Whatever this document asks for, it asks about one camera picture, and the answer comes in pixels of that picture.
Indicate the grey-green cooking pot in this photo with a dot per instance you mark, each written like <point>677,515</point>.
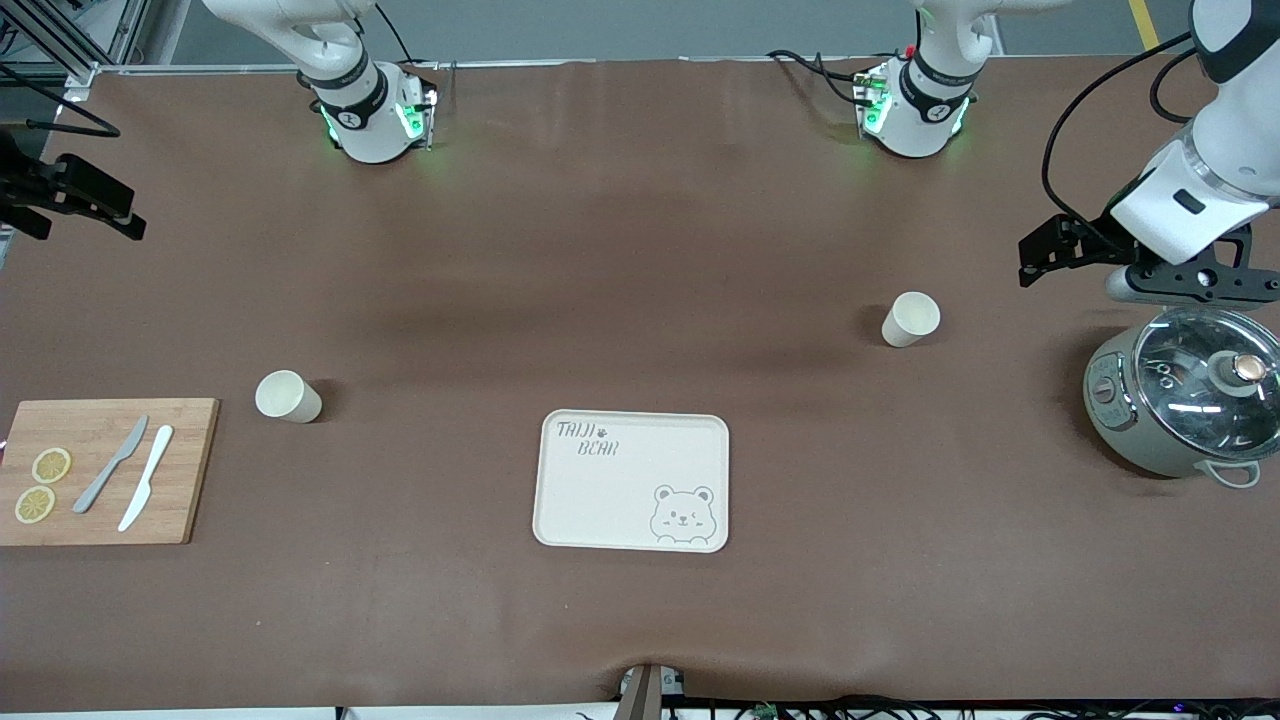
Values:
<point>1120,420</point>

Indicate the white plastic knife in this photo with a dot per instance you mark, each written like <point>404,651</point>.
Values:
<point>147,480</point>

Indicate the aluminium frame structure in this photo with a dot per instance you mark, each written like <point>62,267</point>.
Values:
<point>130,30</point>

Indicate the grey plastic knife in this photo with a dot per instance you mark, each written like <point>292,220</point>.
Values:
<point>110,468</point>

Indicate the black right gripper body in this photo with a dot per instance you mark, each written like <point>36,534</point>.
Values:
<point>30,185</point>

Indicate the metal table edge clamp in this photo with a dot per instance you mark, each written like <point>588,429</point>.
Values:
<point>650,690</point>

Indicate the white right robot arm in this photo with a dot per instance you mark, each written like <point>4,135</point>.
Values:
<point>370,130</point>

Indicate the white plastic cup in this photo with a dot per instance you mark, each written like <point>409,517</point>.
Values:
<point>285,397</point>

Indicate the paper cup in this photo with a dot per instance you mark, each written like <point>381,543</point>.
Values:
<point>910,318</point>

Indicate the glass pot lid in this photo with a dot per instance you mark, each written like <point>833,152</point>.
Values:
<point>1210,400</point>

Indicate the cream tray with bear print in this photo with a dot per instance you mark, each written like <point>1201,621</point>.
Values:
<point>620,500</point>

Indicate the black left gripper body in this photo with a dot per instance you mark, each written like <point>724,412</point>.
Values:
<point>1088,237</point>

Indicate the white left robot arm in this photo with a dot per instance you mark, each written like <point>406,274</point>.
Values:
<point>1220,150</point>

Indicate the brown table cover mat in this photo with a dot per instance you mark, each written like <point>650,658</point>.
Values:
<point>600,250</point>

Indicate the bamboo cutting board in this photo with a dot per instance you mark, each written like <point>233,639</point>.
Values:
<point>190,470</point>

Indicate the yellow lemon slice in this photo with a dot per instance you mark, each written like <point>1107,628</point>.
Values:
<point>52,465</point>
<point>35,504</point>

